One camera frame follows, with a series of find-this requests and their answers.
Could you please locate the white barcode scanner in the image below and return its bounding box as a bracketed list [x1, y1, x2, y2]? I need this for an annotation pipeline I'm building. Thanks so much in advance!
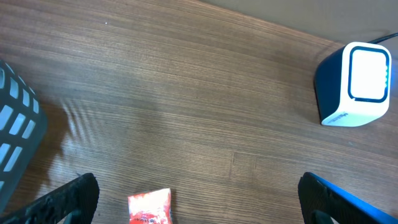
[314, 42, 392, 127]

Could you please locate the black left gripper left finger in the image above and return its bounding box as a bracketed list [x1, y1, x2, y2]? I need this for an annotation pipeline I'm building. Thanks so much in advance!
[1, 173, 100, 224]

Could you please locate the red stick packet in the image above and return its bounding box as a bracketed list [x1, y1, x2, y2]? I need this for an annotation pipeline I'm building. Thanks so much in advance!
[127, 188, 172, 224]

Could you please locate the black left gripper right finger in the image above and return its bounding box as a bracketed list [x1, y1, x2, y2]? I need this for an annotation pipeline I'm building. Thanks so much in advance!
[298, 172, 397, 224]

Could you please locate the grey plastic mesh basket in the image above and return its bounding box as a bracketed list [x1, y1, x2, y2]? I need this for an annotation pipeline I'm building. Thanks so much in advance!
[1, 60, 47, 211]

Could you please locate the black scanner cable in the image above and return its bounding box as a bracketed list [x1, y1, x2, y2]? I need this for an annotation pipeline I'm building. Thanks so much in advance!
[368, 32, 398, 44]

